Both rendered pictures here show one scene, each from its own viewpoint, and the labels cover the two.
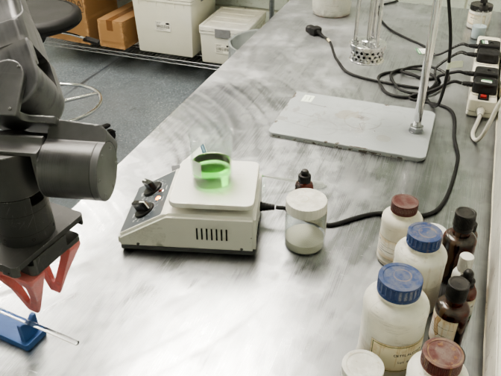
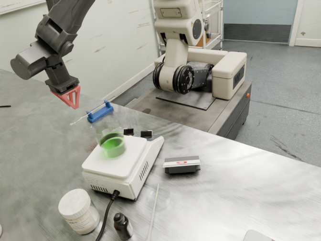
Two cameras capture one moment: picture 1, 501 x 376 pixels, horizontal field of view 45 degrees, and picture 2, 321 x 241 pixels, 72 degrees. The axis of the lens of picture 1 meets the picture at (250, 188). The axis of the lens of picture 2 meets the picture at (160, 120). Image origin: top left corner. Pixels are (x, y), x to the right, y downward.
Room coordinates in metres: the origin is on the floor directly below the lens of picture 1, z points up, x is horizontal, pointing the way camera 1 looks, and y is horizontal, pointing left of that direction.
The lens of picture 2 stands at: (0.98, -0.26, 1.19)
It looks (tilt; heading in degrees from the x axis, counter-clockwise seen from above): 37 degrees down; 112
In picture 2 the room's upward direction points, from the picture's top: 11 degrees counter-clockwise
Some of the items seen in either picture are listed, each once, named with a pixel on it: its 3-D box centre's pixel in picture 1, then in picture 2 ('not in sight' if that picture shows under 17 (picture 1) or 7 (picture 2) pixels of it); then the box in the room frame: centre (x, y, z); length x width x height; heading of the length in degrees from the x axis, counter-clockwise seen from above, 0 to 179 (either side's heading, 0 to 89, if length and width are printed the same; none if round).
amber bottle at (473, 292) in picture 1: (463, 294); not in sight; (0.55, -0.26, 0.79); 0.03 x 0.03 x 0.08
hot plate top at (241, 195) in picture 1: (215, 183); (115, 153); (0.73, 0.05, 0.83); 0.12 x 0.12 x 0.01; 85
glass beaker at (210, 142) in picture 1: (211, 157); (112, 138); (0.73, 0.06, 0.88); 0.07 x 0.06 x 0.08; 0
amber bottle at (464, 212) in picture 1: (458, 245); not in sight; (0.63, -0.28, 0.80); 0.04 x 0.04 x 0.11
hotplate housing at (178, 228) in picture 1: (200, 207); (125, 158); (0.74, 0.08, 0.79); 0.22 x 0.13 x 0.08; 85
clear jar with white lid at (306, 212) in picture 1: (305, 221); (80, 212); (0.70, -0.08, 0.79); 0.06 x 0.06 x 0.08
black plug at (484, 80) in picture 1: (479, 84); not in sight; (1.15, -0.47, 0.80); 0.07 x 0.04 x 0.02; 70
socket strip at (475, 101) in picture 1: (484, 71); not in sight; (1.29, -0.54, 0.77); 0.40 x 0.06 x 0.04; 160
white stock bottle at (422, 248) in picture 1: (417, 267); not in sight; (0.58, -0.21, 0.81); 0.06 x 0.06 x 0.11
